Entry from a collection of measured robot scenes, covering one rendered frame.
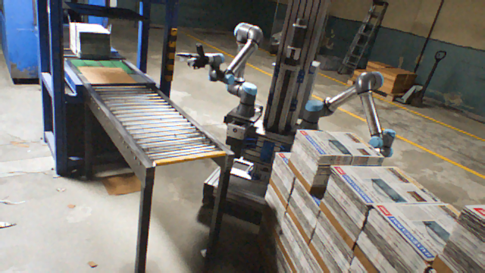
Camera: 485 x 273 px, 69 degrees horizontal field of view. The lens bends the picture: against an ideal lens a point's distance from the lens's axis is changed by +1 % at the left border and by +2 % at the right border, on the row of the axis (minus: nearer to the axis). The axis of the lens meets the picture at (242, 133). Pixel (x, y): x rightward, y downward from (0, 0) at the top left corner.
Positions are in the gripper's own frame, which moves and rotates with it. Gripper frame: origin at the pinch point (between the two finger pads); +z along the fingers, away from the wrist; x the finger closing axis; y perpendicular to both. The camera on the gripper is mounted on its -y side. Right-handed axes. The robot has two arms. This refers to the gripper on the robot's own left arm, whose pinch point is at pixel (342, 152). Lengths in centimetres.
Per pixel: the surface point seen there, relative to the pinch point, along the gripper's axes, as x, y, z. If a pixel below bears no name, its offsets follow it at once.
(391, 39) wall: -562, 24, -449
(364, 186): 71, 21, 38
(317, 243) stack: 61, -17, 44
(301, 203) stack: 39, -11, 43
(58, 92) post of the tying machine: -106, -13, 184
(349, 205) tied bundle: 73, 13, 43
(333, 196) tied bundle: 61, 10, 43
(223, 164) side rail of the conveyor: -4, -13, 76
